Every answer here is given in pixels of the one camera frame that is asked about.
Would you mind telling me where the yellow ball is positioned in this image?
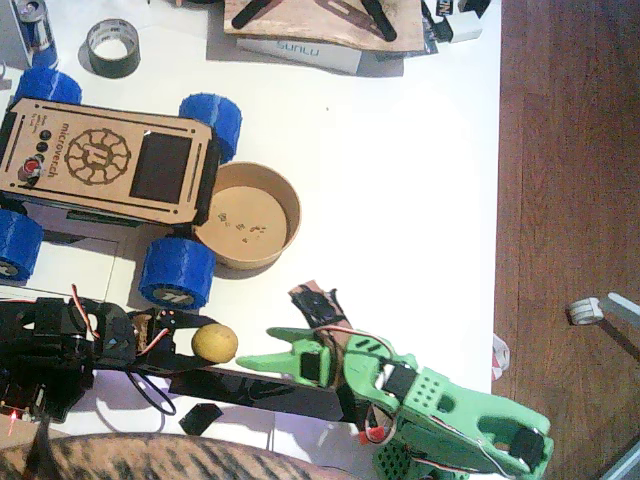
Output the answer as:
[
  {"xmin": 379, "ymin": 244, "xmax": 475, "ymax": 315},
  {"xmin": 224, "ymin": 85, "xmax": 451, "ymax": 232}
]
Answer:
[{"xmin": 191, "ymin": 323, "xmax": 239, "ymax": 362}]

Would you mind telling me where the brown paper bowl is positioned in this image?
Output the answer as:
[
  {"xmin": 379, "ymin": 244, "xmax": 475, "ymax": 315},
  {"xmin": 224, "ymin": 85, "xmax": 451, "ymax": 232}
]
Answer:
[{"xmin": 192, "ymin": 160, "xmax": 303, "ymax": 274}]

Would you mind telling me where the black flat bar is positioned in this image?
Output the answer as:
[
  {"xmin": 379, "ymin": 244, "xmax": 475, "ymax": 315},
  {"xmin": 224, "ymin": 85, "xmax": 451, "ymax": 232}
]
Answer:
[{"xmin": 94, "ymin": 357, "xmax": 346, "ymax": 421}]

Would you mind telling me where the blue rover wheel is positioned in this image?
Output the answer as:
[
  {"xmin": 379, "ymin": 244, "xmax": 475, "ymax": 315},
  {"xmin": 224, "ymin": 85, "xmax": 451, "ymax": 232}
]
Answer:
[
  {"xmin": 138, "ymin": 237, "xmax": 217, "ymax": 311},
  {"xmin": 0, "ymin": 208, "xmax": 45, "ymax": 285},
  {"xmin": 12, "ymin": 68, "xmax": 83, "ymax": 106},
  {"xmin": 178, "ymin": 93, "xmax": 245, "ymax": 164}
]

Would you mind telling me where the small black plastic piece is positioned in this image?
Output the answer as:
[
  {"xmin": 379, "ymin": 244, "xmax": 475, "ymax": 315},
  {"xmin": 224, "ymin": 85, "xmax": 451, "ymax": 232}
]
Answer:
[{"xmin": 178, "ymin": 402, "xmax": 223, "ymax": 436}]

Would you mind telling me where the white paper sheet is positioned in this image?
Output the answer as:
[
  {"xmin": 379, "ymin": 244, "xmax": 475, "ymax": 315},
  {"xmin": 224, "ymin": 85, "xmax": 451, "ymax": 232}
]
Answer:
[{"xmin": 0, "ymin": 234, "xmax": 124, "ymax": 301}]

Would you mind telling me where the tiger striped fabric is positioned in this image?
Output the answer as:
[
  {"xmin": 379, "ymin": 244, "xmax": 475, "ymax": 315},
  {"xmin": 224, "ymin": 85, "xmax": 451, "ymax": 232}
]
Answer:
[{"xmin": 0, "ymin": 433, "xmax": 346, "ymax": 480}]

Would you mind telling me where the red white wrapper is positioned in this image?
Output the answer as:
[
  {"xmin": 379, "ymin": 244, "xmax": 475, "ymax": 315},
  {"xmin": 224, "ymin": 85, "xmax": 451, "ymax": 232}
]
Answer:
[{"xmin": 492, "ymin": 333, "xmax": 512, "ymax": 382}]

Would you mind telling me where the white SUNLU box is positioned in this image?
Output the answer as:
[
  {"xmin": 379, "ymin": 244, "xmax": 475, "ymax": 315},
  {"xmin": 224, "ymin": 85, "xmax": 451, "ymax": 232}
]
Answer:
[{"xmin": 234, "ymin": 35, "xmax": 364, "ymax": 77}]

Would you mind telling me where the grey metal leg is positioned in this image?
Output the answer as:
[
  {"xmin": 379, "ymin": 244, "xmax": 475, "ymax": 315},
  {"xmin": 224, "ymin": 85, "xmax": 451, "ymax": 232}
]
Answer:
[{"xmin": 597, "ymin": 292, "xmax": 640, "ymax": 362}]

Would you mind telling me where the blue silver drink can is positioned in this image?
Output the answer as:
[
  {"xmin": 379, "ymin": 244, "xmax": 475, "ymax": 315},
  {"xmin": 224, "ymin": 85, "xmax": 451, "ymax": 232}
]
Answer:
[{"xmin": 14, "ymin": 0, "xmax": 56, "ymax": 55}]

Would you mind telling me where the black stand leg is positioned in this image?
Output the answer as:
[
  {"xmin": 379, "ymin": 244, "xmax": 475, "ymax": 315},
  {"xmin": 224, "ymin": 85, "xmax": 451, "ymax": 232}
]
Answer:
[
  {"xmin": 360, "ymin": 0, "xmax": 399, "ymax": 44},
  {"xmin": 231, "ymin": 0, "xmax": 282, "ymax": 29}
]

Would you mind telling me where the brown wooden board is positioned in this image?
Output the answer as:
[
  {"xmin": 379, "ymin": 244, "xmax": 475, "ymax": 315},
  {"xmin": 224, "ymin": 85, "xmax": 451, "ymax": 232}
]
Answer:
[{"xmin": 222, "ymin": 0, "xmax": 427, "ymax": 54}]

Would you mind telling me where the white power adapter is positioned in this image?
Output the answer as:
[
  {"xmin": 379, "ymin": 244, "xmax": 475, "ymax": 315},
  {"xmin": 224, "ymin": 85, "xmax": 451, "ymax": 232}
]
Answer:
[{"xmin": 443, "ymin": 10, "xmax": 484, "ymax": 45}]

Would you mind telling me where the black cable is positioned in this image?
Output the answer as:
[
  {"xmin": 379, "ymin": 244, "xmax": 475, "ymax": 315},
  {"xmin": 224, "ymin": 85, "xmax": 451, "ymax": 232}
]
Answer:
[{"xmin": 127, "ymin": 369, "xmax": 177, "ymax": 416}]

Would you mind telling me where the grey duct tape roll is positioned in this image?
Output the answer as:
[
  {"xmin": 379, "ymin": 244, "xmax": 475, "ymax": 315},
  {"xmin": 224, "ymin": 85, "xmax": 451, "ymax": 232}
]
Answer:
[{"xmin": 85, "ymin": 18, "xmax": 142, "ymax": 80}]

